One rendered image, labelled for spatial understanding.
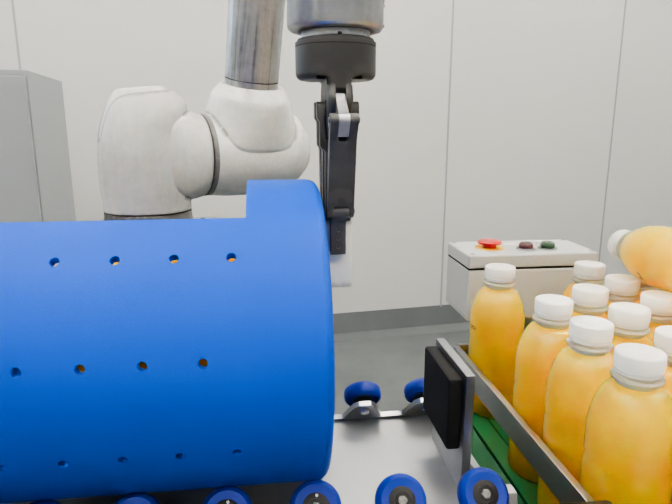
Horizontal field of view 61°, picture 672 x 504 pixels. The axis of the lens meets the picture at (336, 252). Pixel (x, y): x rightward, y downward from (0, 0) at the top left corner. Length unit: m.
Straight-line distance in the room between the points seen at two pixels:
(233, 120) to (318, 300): 0.68
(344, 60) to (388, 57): 2.92
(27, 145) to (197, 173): 1.06
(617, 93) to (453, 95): 1.13
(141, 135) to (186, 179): 0.10
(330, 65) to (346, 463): 0.41
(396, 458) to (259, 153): 0.63
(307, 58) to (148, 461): 0.36
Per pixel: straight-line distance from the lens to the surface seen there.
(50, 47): 3.33
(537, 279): 0.90
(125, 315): 0.44
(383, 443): 0.69
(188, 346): 0.43
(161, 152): 1.02
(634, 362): 0.52
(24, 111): 2.04
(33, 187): 2.04
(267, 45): 1.08
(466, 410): 0.58
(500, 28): 3.75
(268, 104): 1.07
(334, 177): 0.51
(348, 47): 0.53
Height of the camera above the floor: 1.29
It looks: 13 degrees down
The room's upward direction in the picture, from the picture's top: straight up
